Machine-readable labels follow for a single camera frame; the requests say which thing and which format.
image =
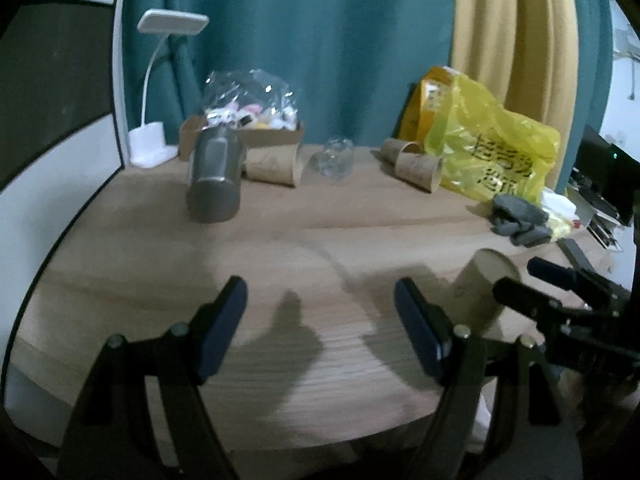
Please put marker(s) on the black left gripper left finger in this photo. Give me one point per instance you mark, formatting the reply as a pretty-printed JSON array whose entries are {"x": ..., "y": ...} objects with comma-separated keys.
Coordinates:
[{"x": 110, "y": 433}]

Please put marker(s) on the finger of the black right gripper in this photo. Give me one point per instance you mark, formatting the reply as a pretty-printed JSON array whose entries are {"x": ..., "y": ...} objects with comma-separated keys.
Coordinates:
[
  {"x": 535, "y": 304},
  {"x": 589, "y": 285}
]

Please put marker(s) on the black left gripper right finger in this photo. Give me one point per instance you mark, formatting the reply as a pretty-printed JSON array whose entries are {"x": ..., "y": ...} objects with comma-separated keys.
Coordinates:
[{"x": 530, "y": 435}]

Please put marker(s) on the paper cup with cartoon print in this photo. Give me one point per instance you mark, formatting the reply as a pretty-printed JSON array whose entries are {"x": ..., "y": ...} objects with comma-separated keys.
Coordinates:
[{"x": 469, "y": 299}]

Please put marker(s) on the rear brown paper cup lying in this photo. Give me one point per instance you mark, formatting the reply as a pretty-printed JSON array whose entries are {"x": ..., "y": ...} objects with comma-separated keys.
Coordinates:
[{"x": 392, "y": 148}]

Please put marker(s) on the brown paper cup by thermos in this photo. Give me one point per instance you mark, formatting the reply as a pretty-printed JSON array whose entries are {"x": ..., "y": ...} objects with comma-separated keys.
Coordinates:
[{"x": 277, "y": 164}]

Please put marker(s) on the black phone on table edge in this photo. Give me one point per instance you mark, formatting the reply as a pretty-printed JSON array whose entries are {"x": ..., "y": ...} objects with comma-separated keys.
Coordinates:
[{"x": 574, "y": 254}]

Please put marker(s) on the grey knit gloves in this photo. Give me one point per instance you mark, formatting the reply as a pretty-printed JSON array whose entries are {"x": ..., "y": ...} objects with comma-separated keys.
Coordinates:
[{"x": 523, "y": 222}]

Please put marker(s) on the white crumpled tissue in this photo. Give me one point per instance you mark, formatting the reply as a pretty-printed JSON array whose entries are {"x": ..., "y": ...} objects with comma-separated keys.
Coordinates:
[{"x": 558, "y": 205}]

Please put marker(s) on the black electronic device with led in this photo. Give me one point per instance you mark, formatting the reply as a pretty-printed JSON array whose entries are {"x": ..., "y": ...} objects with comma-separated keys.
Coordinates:
[{"x": 604, "y": 186}]

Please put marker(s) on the yellow plastic shopping bag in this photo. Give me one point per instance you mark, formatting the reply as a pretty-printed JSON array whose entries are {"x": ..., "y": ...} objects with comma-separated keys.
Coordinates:
[{"x": 487, "y": 150}]

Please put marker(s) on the orange yellow paper package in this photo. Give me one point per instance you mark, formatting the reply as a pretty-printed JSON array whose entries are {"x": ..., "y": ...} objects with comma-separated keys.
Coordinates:
[{"x": 424, "y": 102}]

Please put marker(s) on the grey metal thermos bottle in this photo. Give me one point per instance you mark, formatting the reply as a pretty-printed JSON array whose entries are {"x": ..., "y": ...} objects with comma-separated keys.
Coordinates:
[{"x": 214, "y": 190}]

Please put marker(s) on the yellow curtain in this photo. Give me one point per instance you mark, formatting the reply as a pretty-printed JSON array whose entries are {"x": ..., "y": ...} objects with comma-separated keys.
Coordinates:
[{"x": 526, "y": 54}]

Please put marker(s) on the cardboard box of candies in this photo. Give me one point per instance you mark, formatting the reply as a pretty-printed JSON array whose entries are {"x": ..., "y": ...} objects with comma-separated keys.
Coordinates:
[{"x": 251, "y": 138}]

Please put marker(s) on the white desk lamp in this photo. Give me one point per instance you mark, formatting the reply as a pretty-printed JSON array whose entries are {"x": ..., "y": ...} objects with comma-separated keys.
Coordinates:
[{"x": 154, "y": 139}]

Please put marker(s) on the teal curtain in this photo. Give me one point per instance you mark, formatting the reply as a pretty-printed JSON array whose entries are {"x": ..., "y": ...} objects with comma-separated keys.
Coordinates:
[{"x": 351, "y": 63}]

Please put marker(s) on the clear plastic candy bag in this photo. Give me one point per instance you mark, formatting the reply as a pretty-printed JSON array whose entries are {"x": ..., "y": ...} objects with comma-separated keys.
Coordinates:
[{"x": 249, "y": 99}]

